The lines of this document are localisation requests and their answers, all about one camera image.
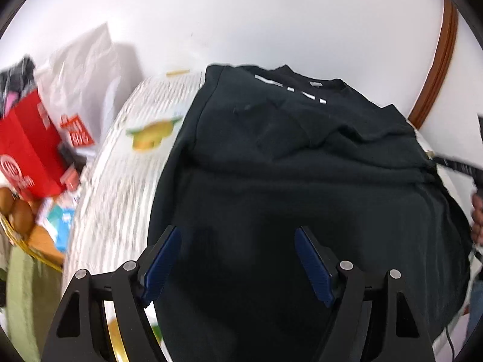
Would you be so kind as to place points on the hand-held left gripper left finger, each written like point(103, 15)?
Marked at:
point(163, 262)

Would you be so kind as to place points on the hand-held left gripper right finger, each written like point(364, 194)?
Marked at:
point(313, 262)

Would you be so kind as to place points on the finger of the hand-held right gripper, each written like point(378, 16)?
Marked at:
point(439, 160)

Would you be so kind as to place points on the black sweatshirt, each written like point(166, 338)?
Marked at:
point(286, 166)

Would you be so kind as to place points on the person's right hand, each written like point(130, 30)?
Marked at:
point(477, 215)

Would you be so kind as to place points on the fruit print tablecloth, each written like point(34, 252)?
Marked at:
point(113, 196)

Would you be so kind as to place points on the blue packet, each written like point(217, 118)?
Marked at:
point(62, 228)

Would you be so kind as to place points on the yellow basket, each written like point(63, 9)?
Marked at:
point(30, 250)

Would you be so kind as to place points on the green cloth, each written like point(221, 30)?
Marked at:
point(28, 301)

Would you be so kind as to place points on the brown round fruit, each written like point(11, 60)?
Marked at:
point(21, 215)
point(4, 200)

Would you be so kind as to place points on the person's blue jeans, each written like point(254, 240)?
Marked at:
point(474, 316)

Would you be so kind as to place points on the red cardboard box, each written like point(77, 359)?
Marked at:
point(26, 147)

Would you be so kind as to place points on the white plastic bag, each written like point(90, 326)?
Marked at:
point(86, 79)

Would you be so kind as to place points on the brown wooden door frame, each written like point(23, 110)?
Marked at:
point(439, 60)

